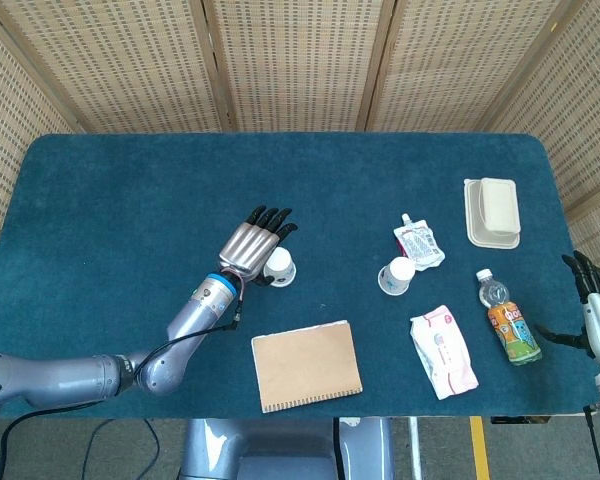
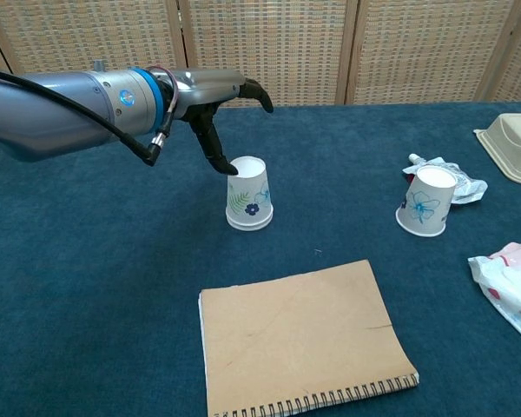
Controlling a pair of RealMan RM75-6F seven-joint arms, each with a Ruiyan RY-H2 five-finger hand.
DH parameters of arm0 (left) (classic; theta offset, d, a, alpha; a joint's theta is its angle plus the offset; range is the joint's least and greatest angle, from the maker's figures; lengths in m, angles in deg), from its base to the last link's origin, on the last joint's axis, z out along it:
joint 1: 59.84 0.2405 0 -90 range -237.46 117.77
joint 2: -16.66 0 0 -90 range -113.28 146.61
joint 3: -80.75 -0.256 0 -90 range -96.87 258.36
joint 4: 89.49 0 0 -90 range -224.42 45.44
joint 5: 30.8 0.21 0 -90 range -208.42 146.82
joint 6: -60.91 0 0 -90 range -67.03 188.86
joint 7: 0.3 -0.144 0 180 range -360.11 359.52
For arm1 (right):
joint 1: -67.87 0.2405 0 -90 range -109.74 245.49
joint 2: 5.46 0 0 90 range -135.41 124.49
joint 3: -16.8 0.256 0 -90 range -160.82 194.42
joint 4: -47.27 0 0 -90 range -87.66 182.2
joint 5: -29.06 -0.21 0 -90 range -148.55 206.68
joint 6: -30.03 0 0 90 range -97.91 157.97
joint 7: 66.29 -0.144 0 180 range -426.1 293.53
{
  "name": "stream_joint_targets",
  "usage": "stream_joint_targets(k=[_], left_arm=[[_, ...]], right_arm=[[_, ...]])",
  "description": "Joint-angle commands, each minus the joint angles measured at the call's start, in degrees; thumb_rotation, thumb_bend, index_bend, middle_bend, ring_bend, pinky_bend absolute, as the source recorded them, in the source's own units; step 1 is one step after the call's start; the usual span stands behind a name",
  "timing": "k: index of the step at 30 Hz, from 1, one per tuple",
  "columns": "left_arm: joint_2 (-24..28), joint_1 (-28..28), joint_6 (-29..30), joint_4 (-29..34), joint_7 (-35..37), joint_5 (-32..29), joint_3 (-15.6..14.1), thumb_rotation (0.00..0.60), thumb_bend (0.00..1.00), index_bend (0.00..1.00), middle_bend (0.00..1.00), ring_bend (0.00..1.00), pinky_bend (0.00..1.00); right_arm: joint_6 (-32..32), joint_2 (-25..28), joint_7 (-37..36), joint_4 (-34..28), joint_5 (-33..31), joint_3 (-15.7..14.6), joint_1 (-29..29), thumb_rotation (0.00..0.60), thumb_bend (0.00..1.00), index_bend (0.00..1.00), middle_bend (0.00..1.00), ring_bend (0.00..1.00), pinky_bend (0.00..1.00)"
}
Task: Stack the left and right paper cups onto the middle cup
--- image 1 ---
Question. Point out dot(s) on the beige food container tray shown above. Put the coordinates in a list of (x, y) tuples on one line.
[(472, 220)]

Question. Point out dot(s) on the white spouted drink pouch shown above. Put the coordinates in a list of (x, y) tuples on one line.
[(419, 245)]

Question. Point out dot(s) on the white rectangular food box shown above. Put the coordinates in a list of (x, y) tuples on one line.
[(500, 202)]

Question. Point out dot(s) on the orange label drink bottle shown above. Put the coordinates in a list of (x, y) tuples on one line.
[(505, 320)]

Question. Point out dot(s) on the bamboo folding screen panel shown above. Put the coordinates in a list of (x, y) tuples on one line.
[(300, 65), (130, 65), (455, 65), (580, 125), (10, 125)]

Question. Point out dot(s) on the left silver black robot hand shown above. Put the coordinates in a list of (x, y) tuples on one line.
[(245, 247)]

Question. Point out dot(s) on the blue table cloth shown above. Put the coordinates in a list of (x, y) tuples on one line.
[(130, 200)]

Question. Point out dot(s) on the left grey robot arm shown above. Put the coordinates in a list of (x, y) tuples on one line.
[(195, 315)]

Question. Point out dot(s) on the white pink tissue pack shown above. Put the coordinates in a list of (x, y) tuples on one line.
[(442, 350)]

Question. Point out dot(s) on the grey robot torso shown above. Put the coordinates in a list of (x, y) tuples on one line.
[(280, 450)]

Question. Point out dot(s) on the brown spiral notebook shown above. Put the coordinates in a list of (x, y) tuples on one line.
[(305, 365)]

